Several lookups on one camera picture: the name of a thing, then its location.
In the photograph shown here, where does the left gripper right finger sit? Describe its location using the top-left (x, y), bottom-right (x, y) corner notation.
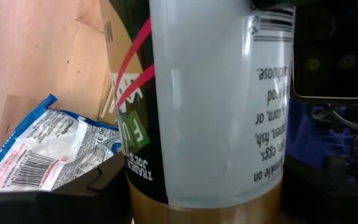
top-left (280, 154), bottom-right (358, 224)

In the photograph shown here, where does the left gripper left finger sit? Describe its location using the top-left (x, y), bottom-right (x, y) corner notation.
top-left (0, 151), bottom-right (134, 224)

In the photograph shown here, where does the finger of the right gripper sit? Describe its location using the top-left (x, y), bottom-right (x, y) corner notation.
top-left (249, 0), bottom-right (296, 11)

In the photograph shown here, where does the blue soy sauce ramen packet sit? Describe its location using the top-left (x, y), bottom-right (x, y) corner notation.
top-left (0, 94), bottom-right (124, 194)

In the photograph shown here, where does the furikake seasoning jar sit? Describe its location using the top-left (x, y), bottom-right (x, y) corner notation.
top-left (99, 0), bottom-right (295, 224)

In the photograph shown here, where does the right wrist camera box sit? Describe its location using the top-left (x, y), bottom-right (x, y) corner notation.
top-left (291, 17), bottom-right (358, 102)

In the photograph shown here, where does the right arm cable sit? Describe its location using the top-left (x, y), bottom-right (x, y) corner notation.
top-left (309, 101), bottom-right (358, 138)

